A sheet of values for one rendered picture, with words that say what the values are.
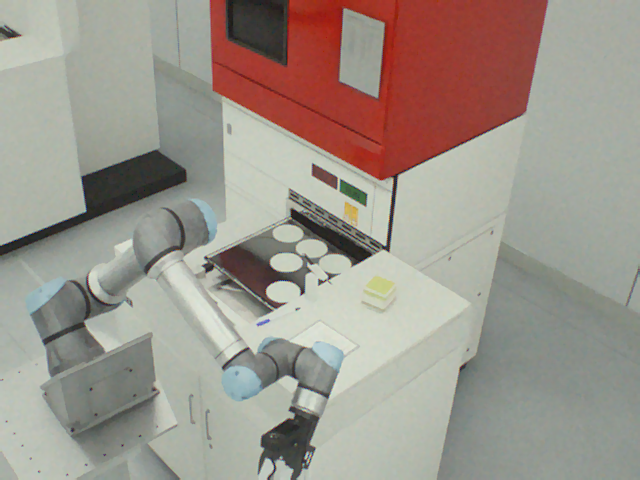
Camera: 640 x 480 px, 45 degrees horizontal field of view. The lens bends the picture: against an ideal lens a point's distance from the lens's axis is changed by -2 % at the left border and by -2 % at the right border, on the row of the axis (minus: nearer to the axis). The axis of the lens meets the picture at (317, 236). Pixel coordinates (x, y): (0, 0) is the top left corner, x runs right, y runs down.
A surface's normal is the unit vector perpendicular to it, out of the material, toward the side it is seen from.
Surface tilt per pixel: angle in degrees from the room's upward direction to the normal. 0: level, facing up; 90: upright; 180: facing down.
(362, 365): 0
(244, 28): 90
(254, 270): 0
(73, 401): 90
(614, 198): 90
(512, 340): 0
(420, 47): 90
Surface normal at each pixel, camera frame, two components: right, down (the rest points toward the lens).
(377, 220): -0.73, 0.37
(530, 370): 0.04, -0.82
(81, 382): 0.64, 0.46
